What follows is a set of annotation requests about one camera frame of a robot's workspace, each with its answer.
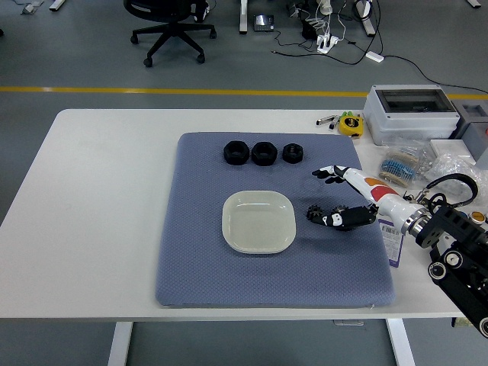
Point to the person's foot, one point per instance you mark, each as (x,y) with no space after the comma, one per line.
(200,9)

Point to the clear plastic parts bag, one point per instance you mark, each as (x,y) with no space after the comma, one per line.
(453,164)

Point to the black desk phone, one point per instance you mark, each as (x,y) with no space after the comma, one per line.
(264,23)

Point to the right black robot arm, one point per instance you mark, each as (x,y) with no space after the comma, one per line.
(453,259)

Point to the white flat box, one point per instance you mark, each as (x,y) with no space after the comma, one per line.
(451,148)

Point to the grey electrical enclosure box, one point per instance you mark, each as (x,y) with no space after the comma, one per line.
(411,122)

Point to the yellow tape measure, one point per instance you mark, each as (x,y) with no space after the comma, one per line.
(351,126)

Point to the white power adapter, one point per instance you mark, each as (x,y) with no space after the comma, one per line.
(375,56)

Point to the white table leg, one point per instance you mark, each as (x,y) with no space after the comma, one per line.
(120,343)
(400,343)

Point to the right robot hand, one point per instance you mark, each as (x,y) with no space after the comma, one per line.
(385,200)

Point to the large black hex nut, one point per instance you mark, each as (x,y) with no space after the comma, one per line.
(264,153)
(236,152)

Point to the white power strip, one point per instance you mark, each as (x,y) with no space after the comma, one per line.
(328,42)

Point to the black office chair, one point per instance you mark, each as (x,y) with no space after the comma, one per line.
(169,26)

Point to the small black hex nut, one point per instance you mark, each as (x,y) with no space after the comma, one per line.
(293,153)

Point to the small black gear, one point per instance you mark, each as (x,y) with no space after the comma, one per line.
(314,213)

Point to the grey control box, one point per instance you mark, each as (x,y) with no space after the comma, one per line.
(476,129)

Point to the blue-grey quilted mat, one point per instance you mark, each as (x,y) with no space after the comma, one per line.
(267,274)

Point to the white square plate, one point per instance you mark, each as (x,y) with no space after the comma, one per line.
(259,223)

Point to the white desk leg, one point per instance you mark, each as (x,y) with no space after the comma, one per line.
(368,19)
(243,17)

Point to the black power adapter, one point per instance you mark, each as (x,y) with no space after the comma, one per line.
(309,28)

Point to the purple-edged label card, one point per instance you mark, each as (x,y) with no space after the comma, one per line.
(392,244)

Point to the yellow push button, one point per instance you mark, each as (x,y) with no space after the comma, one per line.
(477,217)

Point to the bag of blue resistors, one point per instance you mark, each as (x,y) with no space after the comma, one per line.
(400,167)

